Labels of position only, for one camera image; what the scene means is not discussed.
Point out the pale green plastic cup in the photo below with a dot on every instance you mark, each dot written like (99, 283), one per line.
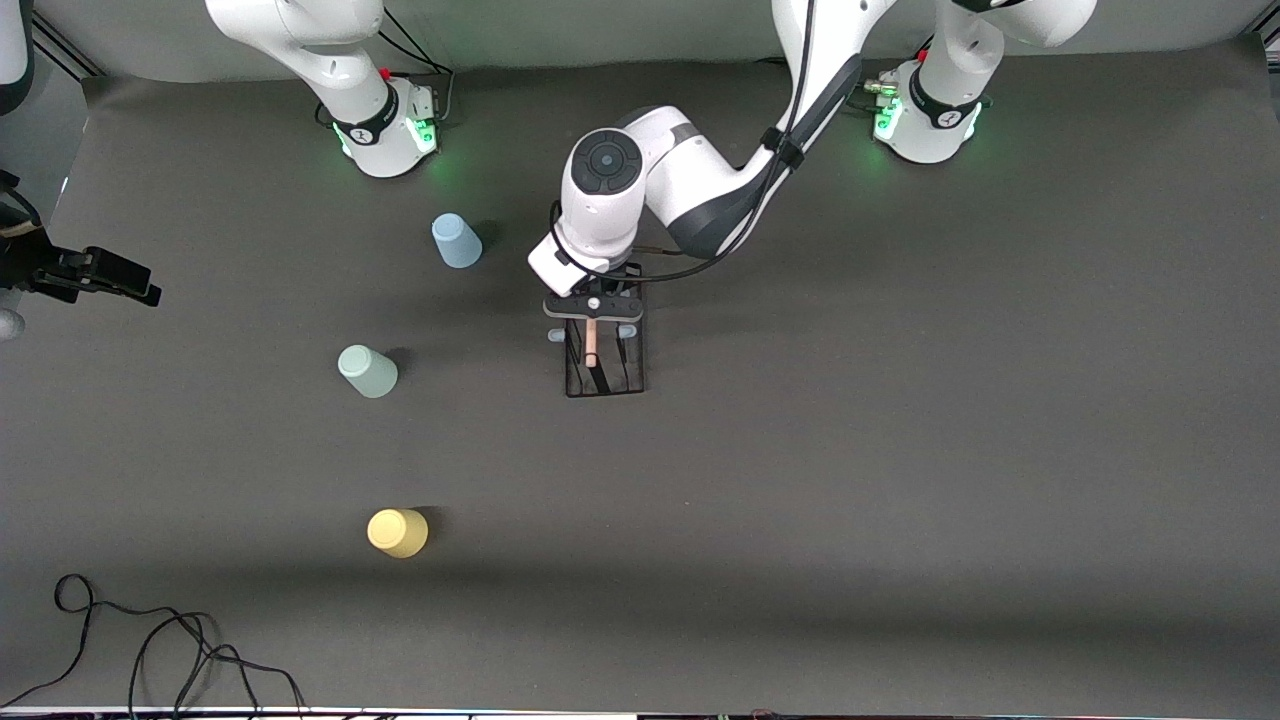
(368, 372)

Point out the yellow plastic cup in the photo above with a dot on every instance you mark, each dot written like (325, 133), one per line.
(397, 532)

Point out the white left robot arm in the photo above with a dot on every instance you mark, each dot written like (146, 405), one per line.
(700, 180)

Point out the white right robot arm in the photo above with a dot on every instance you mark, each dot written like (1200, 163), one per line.
(340, 60)

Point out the light blue plastic cup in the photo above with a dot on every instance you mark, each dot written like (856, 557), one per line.
(457, 242)

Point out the grey table mat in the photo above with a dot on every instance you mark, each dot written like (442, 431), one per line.
(700, 550)

